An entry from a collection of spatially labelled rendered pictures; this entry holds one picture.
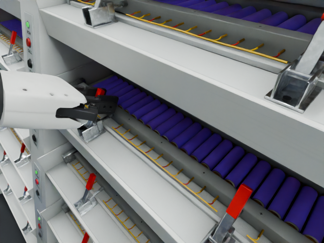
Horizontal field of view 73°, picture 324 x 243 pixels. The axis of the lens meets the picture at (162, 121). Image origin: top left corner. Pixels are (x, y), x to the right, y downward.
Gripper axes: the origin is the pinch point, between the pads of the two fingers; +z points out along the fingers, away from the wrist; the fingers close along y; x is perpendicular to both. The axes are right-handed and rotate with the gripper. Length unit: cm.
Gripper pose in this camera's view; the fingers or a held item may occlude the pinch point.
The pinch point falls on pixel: (100, 100)
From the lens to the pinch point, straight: 39.2
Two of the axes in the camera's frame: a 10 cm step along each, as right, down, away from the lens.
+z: 6.3, -0.3, 7.8
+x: 3.3, -8.9, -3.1
